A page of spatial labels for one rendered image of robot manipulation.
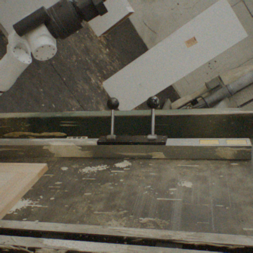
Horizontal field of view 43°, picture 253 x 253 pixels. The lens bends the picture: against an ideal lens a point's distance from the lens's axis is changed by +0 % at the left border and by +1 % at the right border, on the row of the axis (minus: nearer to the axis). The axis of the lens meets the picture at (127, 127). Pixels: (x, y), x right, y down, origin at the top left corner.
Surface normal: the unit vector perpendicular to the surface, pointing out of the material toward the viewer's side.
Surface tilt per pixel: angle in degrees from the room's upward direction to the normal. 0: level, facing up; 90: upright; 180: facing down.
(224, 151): 90
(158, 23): 90
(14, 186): 59
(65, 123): 90
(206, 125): 90
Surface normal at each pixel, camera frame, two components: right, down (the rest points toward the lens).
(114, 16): -0.23, 0.33
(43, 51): 0.43, 0.82
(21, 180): -0.09, -0.94
